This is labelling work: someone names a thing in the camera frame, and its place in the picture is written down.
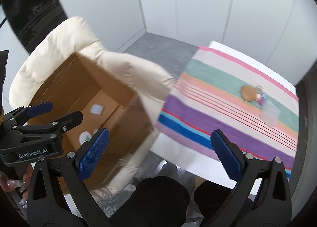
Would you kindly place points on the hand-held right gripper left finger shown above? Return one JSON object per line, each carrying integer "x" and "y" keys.
{"x": 95, "y": 152}

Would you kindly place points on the clear plastic box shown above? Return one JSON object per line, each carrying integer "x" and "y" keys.
{"x": 270, "y": 114}

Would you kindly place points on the cream padded armchair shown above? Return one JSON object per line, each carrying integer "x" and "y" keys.
{"x": 62, "y": 43}

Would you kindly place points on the white barcode carton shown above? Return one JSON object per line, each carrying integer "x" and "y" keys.
{"x": 97, "y": 110}

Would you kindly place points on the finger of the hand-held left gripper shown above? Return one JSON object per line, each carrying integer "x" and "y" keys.
{"x": 64, "y": 123}
{"x": 39, "y": 108}

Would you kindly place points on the brown cardboard box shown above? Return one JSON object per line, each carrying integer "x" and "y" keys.
{"x": 116, "y": 108}

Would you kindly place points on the person's black trousers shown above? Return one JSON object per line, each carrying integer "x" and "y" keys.
{"x": 153, "y": 202}

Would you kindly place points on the dark cloth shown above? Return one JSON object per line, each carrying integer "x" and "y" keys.
{"x": 3, "y": 81}

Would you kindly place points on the white round case green leaf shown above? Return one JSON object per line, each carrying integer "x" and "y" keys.
{"x": 84, "y": 137}

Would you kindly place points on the black glossy panel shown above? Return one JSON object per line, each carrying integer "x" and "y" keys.
{"x": 32, "y": 11}

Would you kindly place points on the striped colourful cloth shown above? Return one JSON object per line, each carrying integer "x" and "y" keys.
{"x": 210, "y": 108}

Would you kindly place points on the small clear bottle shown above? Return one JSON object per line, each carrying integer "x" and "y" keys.
{"x": 258, "y": 92}

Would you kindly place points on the person's left hand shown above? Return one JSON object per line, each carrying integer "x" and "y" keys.
{"x": 17, "y": 189}

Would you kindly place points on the brown round disc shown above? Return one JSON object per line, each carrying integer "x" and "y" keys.
{"x": 249, "y": 92}

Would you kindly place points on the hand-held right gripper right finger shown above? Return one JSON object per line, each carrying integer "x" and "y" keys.
{"x": 226, "y": 157}

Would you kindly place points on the small purple bottle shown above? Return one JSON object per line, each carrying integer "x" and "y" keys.
{"x": 263, "y": 98}

